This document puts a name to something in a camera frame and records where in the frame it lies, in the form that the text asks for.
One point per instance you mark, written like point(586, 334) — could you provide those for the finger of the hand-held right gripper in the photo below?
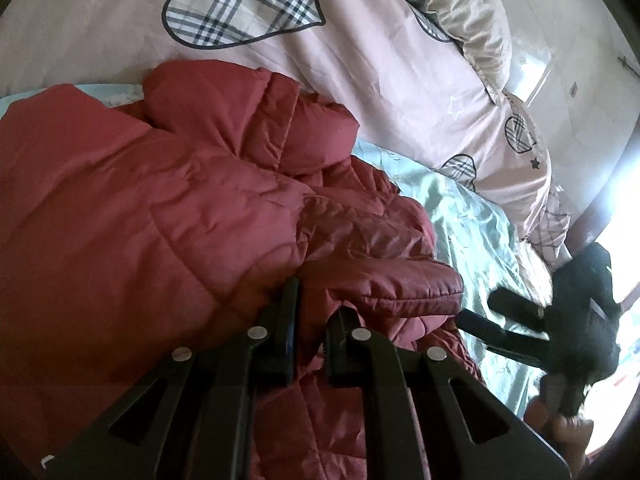
point(495, 335)
point(515, 305)

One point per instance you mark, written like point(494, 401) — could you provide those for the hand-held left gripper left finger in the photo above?
point(287, 320)

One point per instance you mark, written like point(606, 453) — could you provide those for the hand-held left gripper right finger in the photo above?
point(340, 340)

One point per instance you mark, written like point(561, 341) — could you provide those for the red padded jacket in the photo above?
point(165, 210)

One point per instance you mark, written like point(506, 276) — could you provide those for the person's right hand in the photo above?
point(565, 432)

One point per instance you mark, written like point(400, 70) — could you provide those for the light blue floral bed sheet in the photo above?
point(460, 220)

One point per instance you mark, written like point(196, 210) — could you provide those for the pink duvet with plaid hearts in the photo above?
point(350, 50)

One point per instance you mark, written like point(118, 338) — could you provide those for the beige pillow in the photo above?
point(465, 15)

